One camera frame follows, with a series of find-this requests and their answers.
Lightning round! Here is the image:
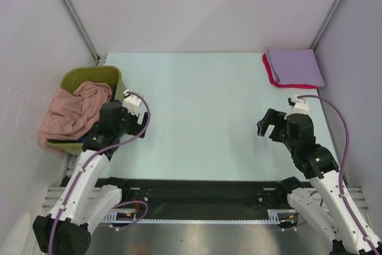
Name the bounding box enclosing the purple t shirt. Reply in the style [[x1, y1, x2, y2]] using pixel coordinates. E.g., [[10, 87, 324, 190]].
[[265, 48, 325, 87]]

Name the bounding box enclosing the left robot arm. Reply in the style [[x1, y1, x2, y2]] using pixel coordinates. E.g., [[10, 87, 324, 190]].
[[32, 93, 150, 254]]

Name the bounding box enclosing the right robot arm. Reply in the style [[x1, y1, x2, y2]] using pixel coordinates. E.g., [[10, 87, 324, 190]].
[[257, 109, 381, 254]]

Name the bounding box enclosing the folded red t shirt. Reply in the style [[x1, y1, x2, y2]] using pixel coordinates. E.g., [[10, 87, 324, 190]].
[[262, 54, 317, 90]]

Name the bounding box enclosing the olive green plastic bin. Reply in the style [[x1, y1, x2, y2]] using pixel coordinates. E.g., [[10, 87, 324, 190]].
[[45, 66, 125, 155]]

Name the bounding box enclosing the pink t shirt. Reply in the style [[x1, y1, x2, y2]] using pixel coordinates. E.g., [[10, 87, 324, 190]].
[[38, 81, 113, 149]]

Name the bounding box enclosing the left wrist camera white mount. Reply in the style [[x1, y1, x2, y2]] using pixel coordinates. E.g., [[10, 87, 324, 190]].
[[122, 89, 143, 117]]

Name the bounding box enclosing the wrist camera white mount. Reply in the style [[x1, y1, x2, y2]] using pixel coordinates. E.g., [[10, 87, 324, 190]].
[[284, 95, 310, 119], [122, 89, 143, 117]]

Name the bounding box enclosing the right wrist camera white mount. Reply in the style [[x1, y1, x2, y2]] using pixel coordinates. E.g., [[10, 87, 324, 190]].
[[284, 95, 310, 119]]

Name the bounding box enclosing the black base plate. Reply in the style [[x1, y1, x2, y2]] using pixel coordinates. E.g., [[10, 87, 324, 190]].
[[95, 177, 290, 220]]

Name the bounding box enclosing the left corner aluminium post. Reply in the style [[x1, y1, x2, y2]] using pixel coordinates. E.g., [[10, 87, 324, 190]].
[[60, 0, 100, 63]]

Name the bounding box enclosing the corner aluminium post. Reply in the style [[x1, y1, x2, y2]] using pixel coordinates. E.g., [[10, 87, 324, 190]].
[[60, 0, 100, 63], [310, 0, 344, 51]]

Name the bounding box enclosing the white slotted cable duct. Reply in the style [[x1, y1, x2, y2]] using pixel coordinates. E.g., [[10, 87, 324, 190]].
[[100, 210, 297, 226]]

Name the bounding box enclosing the aluminium frame rail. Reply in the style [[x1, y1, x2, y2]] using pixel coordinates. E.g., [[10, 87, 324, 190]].
[[41, 187, 368, 213]]

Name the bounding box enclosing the right corner aluminium post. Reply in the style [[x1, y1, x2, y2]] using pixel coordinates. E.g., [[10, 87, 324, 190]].
[[310, 0, 344, 51]]

